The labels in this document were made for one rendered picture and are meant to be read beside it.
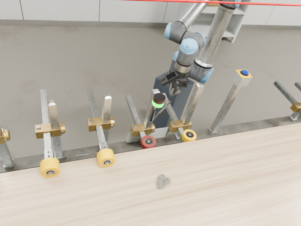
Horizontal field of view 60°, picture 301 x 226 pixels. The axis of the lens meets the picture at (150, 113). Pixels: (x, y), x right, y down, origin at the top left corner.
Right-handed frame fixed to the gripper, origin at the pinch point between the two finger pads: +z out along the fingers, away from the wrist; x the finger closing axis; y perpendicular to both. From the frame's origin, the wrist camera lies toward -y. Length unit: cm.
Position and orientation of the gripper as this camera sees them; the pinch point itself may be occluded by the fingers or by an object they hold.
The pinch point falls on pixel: (170, 94)
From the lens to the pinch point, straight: 161.7
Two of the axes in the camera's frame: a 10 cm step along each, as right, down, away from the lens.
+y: 9.3, -1.1, 3.4
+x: -3.1, -7.2, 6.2
